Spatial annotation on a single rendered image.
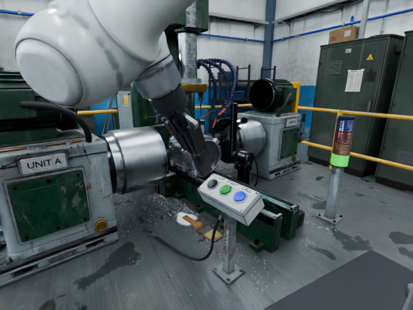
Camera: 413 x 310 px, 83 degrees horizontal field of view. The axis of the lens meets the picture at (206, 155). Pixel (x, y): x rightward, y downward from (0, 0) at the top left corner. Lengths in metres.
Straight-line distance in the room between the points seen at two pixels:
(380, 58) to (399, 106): 0.68
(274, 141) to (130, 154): 0.81
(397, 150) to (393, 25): 2.98
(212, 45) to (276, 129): 5.84
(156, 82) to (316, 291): 0.53
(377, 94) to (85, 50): 3.88
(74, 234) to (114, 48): 0.67
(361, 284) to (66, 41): 0.67
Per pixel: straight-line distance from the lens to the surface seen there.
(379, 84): 4.01
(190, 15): 1.12
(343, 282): 0.65
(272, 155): 1.37
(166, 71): 0.46
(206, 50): 6.95
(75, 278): 0.84
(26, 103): 0.77
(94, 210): 0.85
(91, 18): 0.29
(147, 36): 0.30
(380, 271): 0.73
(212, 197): 0.61
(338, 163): 1.01
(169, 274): 0.77
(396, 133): 3.92
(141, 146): 0.87
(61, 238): 0.87
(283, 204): 0.89
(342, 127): 0.98
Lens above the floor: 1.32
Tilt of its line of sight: 16 degrees down
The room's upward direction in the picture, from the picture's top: straight up
